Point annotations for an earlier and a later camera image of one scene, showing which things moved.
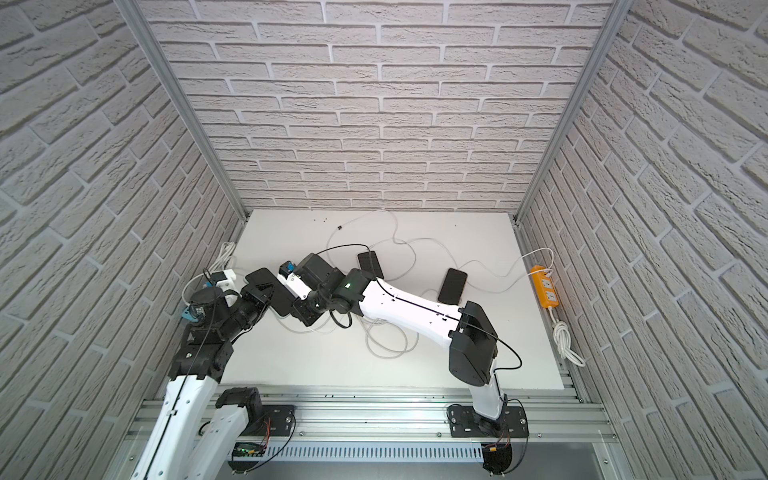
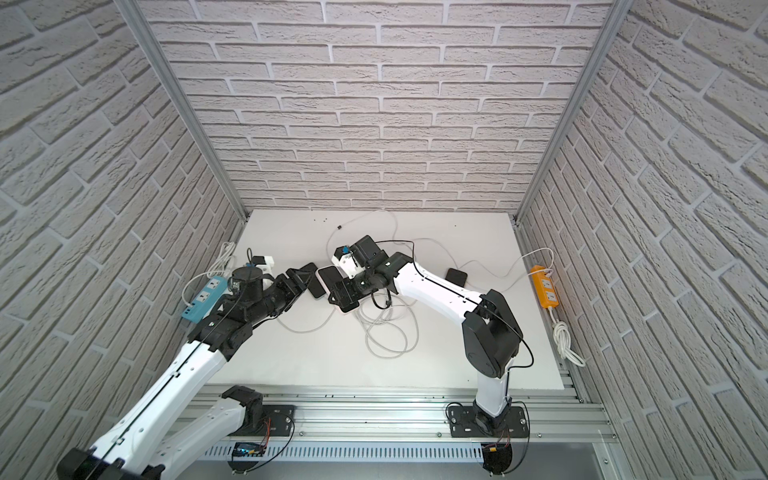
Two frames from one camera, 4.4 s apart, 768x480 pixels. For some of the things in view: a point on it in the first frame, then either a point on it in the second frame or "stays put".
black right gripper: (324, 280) -> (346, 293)
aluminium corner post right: (615, 20) stays put
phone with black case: (453, 286) stays put
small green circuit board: (248, 449) stays put
